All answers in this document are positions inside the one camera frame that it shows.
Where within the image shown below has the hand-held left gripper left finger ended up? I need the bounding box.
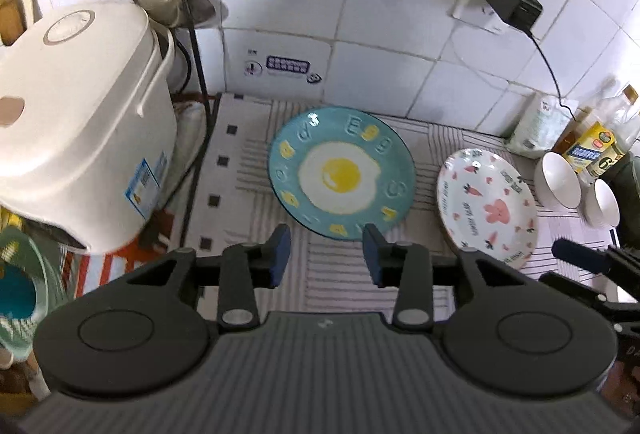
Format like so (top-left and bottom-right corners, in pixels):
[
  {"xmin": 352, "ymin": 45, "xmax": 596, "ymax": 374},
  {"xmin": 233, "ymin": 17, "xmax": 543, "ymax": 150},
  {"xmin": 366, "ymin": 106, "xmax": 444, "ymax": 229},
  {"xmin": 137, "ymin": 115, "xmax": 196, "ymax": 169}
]
[{"xmin": 127, "ymin": 223, "xmax": 292, "ymax": 332}]

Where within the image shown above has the white plastic bag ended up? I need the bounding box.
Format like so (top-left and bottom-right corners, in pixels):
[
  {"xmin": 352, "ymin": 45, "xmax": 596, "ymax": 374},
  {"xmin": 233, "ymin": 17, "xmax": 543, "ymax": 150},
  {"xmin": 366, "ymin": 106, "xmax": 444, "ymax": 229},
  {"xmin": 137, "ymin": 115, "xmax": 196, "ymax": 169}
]
[{"xmin": 172, "ymin": 102, "xmax": 211, "ymax": 177}]

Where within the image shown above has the white salt bag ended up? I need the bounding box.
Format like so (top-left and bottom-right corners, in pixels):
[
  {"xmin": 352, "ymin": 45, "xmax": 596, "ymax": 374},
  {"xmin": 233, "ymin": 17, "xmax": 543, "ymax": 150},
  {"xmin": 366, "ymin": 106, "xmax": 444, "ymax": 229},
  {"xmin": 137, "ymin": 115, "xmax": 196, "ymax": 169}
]
[{"xmin": 505, "ymin": 94, "xmax": 573, "ymax": 160}]

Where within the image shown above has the clear vinegar bottle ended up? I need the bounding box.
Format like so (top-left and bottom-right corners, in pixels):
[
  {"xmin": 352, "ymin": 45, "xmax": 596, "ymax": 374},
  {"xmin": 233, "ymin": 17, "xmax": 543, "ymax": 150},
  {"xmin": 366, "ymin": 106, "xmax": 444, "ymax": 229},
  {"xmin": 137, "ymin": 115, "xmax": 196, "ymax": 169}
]
[{"xmin": 587, "ymin": 83, "xmax": 640, "ymax": 178}]

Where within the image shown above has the green patterned plate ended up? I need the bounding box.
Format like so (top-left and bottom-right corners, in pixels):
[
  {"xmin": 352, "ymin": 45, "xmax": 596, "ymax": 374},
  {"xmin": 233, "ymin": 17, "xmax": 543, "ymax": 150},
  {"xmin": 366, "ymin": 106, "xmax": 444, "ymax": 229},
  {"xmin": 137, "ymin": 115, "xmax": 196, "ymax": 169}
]
[{"xmin": 0, "ymin": 214, "xmax": 68, "ymax": 367}]

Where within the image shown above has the white ribbed bowl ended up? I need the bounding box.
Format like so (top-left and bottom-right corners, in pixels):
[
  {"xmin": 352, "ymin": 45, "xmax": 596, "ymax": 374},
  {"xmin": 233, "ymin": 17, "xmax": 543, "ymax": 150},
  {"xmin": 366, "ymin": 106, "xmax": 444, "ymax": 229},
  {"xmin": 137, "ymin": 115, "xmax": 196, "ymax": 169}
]
[
  {"xmin": 534, "ymin": 151, "xmax": 582, "ymax": 210},
  {"xmin": 582, "ymin": 178, "xmax": 622, "ymax": 229}
]

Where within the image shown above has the blue fried egg plate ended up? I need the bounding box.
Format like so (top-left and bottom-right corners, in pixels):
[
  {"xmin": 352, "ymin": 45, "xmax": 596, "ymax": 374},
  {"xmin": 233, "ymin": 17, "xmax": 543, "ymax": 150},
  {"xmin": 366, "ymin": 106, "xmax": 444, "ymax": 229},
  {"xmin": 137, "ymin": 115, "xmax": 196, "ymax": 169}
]
[{"xmin": 267, "ymin": 107, "xmax": 417, "ymax": 241}]

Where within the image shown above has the striped table mat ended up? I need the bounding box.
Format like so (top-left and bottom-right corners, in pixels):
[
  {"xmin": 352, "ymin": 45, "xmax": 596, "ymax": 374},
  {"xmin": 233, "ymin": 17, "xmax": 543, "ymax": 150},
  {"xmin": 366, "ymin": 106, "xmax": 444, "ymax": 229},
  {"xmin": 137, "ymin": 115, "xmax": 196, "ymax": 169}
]
[{"xmin": 165, "ymin": 92, "xmax": 640, "ymax": 315}]

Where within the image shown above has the yellow label oil bottle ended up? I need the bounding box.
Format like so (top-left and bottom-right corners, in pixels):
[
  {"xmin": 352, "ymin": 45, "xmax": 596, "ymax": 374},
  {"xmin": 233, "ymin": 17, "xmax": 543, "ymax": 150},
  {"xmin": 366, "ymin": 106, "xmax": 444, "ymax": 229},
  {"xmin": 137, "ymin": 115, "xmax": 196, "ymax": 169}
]
[{"xmin": 552, "ymin": 77, "xmax": 620, "ymax": 175}]

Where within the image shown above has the wooden spatula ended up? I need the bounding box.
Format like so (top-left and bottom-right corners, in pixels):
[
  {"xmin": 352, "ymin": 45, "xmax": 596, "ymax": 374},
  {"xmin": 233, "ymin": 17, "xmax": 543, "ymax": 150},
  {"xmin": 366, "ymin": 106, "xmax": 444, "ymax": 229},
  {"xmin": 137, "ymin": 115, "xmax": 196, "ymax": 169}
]
[{"xmin": 0, "ymin": 0, "xmax": 23, "ymax": 48}]

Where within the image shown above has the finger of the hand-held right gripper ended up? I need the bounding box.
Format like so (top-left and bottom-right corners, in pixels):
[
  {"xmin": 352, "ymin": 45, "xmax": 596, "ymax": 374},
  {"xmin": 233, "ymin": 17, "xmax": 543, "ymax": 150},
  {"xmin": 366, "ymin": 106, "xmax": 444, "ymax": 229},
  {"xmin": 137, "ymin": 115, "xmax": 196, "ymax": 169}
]
[
  {"xmin": 552, "ymin": 238, "xmax": 640, "ymax": 276},
  {"xmin": 539, "ymin": 271, "xmax": 640, "ymax": 322}
]

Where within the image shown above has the dark round pot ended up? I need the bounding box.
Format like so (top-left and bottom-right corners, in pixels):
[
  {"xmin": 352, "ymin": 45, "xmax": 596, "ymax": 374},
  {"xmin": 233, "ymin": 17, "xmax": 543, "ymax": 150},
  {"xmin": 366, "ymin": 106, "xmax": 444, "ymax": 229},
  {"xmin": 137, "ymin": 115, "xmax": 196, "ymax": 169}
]
[{"xmin": 607, "ymin": 151, "xmax": 640, "ymax": 237}]

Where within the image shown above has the white rabbit print plate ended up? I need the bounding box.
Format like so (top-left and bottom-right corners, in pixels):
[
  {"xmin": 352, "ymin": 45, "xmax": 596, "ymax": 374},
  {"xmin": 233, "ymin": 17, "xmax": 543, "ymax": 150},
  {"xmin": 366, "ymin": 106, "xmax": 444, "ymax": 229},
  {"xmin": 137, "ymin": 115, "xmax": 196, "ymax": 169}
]
[{"xmin": 436, "ymin": 148, "xmax": 540, "ymax": 267}]

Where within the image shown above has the dark power cable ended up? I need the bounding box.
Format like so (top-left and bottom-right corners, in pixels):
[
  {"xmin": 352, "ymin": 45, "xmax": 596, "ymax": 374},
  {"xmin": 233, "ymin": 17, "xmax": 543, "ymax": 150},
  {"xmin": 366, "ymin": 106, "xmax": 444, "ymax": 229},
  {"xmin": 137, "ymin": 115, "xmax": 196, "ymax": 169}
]
[{"xmin": 521, "ymin": 27, "xmax": 581, "ymax": 117}]

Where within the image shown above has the black appliance cable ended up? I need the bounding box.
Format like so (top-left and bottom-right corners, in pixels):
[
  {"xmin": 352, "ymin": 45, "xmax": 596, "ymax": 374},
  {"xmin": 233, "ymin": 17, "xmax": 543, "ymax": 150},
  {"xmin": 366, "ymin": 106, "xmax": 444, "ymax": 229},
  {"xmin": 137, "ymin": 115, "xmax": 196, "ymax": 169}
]
[{"xmin": 98, "ymin": 0, "xmax": 221, "ymax": 247}]

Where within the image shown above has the wall sticker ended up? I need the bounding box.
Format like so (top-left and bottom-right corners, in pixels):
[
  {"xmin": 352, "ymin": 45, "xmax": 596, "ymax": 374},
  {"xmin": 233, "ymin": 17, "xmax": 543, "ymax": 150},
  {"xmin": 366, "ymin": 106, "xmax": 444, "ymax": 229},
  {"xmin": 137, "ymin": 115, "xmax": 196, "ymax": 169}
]
[{"xmin": 243, "ymin": 48, "xmax": 323, "ymax": 85}]

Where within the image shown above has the white rice cooker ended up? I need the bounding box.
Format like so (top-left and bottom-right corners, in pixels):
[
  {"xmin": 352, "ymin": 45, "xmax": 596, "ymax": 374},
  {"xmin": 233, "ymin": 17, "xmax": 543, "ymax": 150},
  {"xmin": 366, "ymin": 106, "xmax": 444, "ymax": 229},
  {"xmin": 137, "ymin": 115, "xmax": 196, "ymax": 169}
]
[{"xmin": 0, "ymin": 0, "xmax": 178, "ymax": 255}]

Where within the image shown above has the red striped cloth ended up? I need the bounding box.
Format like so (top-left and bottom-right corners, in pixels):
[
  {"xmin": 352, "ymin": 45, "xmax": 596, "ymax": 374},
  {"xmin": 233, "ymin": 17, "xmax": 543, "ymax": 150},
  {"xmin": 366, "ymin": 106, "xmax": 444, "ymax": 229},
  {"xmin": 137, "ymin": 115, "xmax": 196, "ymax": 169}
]
[{"xmin": 70, "ymin": 209, "xmax": 176, "ymax": 302}]

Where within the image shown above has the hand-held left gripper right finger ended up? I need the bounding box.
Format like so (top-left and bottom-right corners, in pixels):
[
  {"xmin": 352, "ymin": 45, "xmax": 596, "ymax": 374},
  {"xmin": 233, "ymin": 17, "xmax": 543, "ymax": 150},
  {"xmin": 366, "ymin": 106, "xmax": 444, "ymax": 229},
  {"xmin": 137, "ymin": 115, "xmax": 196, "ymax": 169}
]
[{"xmin": 362, "ymin": 223, "xmax": 526, "ymax": 331}]

